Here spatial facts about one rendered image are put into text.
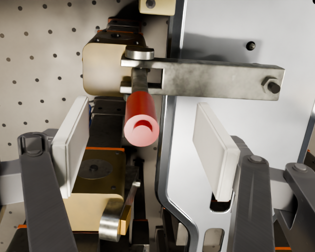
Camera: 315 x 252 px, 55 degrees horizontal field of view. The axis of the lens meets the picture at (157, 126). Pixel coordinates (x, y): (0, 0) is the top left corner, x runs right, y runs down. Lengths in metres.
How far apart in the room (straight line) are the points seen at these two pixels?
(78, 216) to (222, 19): 0.30
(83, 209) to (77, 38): 0.41
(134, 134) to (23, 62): 0.57
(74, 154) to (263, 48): 0.31
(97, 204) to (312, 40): 0.34
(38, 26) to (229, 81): 0.48
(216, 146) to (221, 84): 0.18
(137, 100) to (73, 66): 0.51
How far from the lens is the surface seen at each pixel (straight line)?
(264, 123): 0.45
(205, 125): 0.18
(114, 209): 0.38
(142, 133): 0.18
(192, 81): 0.32
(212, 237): 0.56
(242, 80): 0.34
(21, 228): 0.58
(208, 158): 0.17
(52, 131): 0.17
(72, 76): 0.71
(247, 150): 0.17
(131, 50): 0.31
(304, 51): 0.44
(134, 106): 0.20
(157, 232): 0.90
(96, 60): 0.34
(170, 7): 0.32
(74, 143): 0.16
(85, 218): 0.41
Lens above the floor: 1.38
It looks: 66 degrees down
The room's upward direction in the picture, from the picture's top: 170 degrees clockwise
